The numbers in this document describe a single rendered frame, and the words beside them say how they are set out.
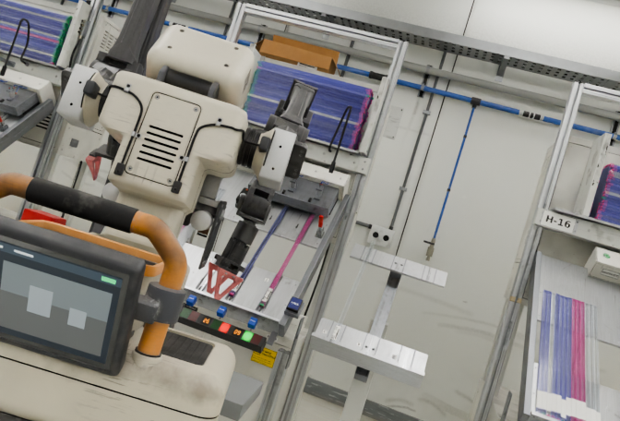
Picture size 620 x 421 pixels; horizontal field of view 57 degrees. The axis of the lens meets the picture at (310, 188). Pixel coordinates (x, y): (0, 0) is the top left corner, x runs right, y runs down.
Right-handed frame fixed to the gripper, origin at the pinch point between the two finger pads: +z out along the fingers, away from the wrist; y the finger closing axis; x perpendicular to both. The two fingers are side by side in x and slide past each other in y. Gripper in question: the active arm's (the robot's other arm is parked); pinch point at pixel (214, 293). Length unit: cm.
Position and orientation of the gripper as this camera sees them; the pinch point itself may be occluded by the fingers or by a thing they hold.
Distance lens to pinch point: 150.1
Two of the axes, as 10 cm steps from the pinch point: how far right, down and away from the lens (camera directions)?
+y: 3.5, -0.1, -9.4
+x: 8.3, 4.7, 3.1
